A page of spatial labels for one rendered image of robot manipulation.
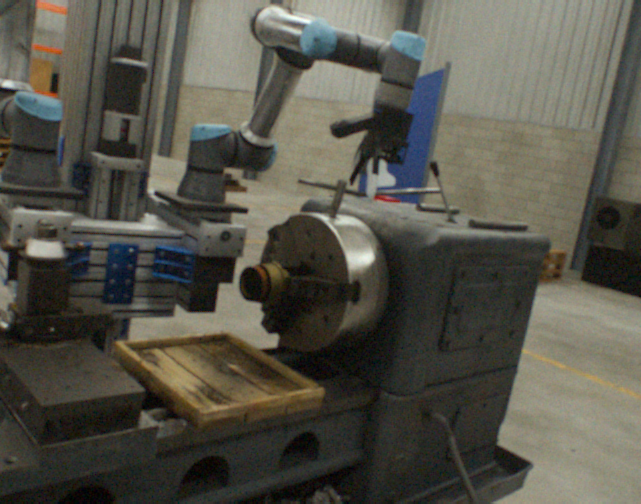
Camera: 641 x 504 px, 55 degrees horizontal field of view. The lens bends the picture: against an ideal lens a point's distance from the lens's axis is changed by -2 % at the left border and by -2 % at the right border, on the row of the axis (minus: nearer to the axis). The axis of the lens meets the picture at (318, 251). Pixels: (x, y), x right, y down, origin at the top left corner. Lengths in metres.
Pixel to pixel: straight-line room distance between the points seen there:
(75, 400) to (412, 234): 0.79
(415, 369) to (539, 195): 10.84
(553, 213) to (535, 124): 1.70
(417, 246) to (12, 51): 1.17
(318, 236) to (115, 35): 0.94
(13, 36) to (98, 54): 0.24
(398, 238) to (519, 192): 11.01
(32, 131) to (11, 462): 0.97
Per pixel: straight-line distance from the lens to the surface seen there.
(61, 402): 0.99
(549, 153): 12.22
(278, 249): 1.40
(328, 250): 1.35
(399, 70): 1.35
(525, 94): 12.73
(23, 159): 1.76
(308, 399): 1.30
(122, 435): 1.02
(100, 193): 1.91
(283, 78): 1.83
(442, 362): 1.58
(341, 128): 1.33
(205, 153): 1.90
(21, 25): 1.89
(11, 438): 1.04
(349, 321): 1.34
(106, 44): 1.98
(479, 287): 1.59
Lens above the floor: 1.40
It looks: 10 degrees down
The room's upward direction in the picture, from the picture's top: 10 degrees clockwise
